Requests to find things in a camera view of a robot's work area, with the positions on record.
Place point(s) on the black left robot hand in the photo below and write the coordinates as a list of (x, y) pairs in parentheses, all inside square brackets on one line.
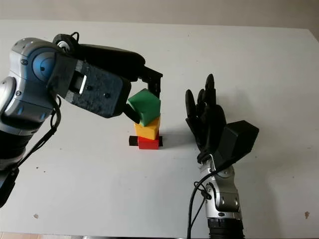
[(112, 59)]

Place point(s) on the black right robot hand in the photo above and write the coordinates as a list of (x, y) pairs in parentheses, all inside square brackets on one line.
[(207, 124)]

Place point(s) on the green wooden block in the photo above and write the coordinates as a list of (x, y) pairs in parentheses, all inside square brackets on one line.
[(147, 107)]

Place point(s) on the yellow wooden block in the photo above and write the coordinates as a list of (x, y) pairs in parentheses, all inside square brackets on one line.
[(147, 130)]

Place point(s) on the red wooden block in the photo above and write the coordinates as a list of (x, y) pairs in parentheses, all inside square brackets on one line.
[(148, 144)]

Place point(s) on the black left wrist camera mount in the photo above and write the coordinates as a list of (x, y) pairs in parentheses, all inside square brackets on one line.
[(99, 92)]

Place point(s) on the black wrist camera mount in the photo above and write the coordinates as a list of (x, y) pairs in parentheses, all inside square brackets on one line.
[(99, 92), (239, 142)]

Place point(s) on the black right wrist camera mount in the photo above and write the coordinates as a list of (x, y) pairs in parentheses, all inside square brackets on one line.
[(239, 142)]

